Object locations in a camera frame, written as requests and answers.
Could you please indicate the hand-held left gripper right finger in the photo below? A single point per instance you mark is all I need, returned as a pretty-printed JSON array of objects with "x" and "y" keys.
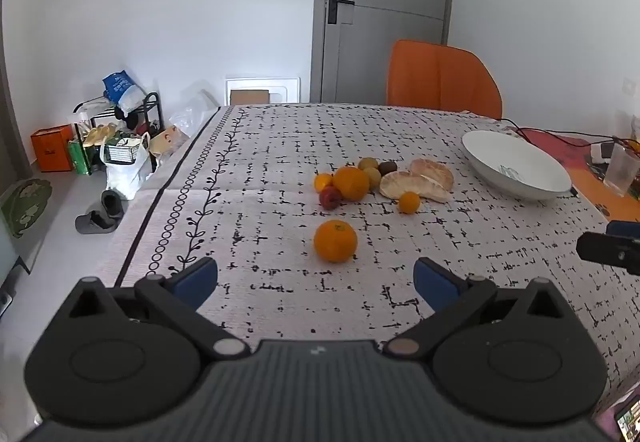
[{"x": 436, "y": 283}]

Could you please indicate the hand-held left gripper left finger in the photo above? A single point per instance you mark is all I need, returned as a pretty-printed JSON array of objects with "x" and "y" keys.
[{"x": 192, "y": 283}]

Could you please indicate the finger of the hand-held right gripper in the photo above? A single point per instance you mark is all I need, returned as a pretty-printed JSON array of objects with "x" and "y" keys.
[{"x": 607, "y": 252}]

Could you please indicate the small orange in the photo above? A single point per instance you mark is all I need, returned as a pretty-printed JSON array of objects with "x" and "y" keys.
[
  {"x": 409, "y": 202},
  {"x": 323, "y": 182}
]

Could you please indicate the peeled pomelo segment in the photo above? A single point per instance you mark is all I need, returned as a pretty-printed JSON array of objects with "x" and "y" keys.
[
  {"x": 407, "y": 186},
  {"x": 433, "y": 171}
]

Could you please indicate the large orange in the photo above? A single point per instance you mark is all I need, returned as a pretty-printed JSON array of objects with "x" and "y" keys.
[
  {"x": 335, "y": 241},
  {"x": 351, "y": 183}
]

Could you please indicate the yellow-green round fruit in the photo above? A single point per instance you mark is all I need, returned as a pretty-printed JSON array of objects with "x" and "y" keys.
[
  {"x": 368, "y": 163},
  {"x": 374, "y": 177}
]

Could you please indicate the brown kiwi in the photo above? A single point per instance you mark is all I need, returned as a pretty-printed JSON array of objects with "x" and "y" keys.
[{"x": 387, "y": 167}]

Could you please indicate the white bowl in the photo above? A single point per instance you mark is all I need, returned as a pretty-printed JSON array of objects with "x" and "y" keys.
[{"x": 515, "y": 164}]

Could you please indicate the red plum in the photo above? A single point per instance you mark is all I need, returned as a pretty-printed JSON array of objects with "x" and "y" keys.
[{"x": 330, "y": 198}]

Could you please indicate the red and orange mat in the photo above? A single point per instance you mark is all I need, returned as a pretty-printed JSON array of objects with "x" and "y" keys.
[{"x": 595, "y": 192}]

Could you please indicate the clear drinking glass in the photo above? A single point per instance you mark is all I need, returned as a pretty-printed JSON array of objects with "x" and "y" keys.
[{"x": 620, "y": 171}]

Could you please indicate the white charger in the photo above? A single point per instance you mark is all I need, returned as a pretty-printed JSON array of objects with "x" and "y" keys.
[{"x": 600, "y": 152}]

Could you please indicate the grey slipper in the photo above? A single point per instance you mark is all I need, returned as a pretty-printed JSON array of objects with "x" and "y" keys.
[
  {"x": 113, "y": 203},
  {"x": 95, "y": 223}
]

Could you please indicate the white plastic bag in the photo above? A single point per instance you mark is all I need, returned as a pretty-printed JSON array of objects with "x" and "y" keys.
[{"x": 122, "y": 174}]

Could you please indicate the brown paper bag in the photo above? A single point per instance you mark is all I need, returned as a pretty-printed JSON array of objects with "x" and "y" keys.
[{"x": 165, "y": 141}]

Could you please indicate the clear plastic bag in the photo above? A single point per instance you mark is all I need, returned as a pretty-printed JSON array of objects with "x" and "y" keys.
[{"x": 192, "y": 114}]

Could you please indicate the phone screen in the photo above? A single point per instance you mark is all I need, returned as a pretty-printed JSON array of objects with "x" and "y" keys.
[{"x": 629, "y": 419}]

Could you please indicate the green box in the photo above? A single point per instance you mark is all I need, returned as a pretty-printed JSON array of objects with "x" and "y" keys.
[{"x": 78, "y": 157}]

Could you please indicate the black shoe rack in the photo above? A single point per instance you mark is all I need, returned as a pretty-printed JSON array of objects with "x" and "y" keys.
[{"x": 150, "y": 114}]

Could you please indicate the pair of yellow slippers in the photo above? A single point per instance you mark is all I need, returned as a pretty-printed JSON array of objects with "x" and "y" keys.
[{"x": 100, "y": 134}]

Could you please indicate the green cushion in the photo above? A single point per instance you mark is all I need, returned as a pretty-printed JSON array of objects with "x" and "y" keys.
[{"x": 25, "y": 207}]

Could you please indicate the brown cardboard sheet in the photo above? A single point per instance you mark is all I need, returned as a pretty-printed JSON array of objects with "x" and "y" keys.
[{"x": 249, "y": 97}]

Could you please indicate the orange box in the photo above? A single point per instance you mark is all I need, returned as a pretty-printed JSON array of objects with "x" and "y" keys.
[{"x": 50, "y": 149}]

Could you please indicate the orange chair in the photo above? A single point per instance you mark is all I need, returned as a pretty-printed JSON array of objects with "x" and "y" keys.
[{"x": 440, "y": 76}]

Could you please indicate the blue and white bag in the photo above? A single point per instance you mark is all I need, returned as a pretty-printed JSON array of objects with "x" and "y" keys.
[{"x": 120, "y": 89}]

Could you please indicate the grey door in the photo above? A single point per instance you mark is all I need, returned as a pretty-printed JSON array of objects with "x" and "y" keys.
[{"x": 385, "y": 11}]

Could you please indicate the white foam frame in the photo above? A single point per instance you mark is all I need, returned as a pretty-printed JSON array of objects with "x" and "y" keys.
[{"x": 285, "y": 86}]

